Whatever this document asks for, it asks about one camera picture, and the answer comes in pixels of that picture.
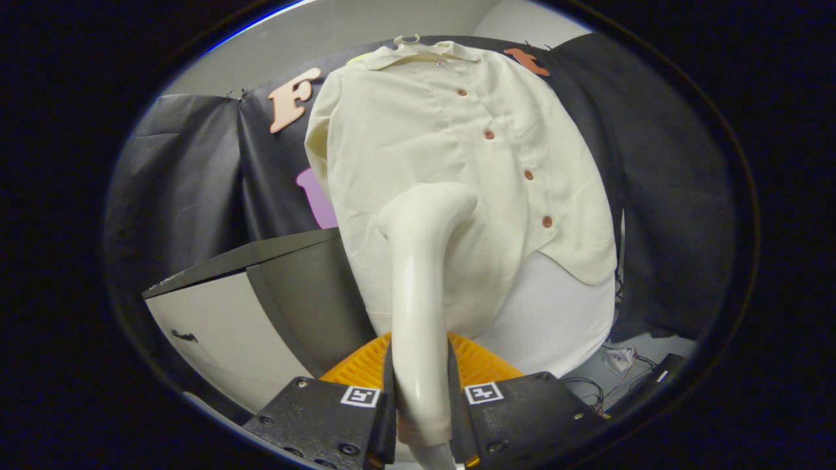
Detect black backdrop cloth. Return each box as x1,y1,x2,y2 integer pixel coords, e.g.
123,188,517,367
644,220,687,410
104,33,739,343

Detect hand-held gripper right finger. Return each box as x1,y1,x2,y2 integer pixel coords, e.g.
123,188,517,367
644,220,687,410
446,332,611,467

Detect grey cabinet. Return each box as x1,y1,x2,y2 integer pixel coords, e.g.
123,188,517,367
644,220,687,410
142,227,376,415

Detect cream button shirt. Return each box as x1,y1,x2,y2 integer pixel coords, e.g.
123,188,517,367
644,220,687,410
304,40,618,340

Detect white power adapter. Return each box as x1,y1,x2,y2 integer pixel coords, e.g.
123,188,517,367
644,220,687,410
604,346,637,375

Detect white garment steamer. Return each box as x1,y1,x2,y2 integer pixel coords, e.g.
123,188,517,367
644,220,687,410
376,183,479,448

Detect black floor box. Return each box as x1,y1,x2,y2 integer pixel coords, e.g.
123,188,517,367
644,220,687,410
627,352,686,405

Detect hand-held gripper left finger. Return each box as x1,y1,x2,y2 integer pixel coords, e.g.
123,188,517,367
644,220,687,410
243,332,398,470

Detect black floor cables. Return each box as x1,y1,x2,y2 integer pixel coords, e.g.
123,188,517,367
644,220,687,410
560,375,609,416

